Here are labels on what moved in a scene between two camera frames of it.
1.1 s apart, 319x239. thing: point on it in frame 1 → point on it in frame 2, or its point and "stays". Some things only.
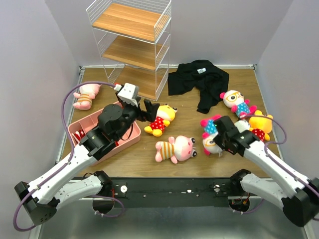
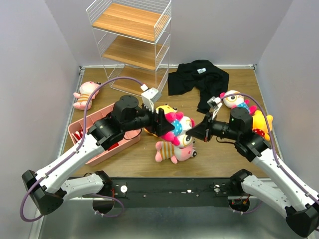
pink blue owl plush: x=210 y=146 → x=178 y=136
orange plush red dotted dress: x=260 y=126 stays
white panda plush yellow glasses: x=235 y=99 stays
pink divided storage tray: x=87 y=123 stays
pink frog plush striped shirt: x=182 y=148 stays
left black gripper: x=151 y=109 → x=159 y=123
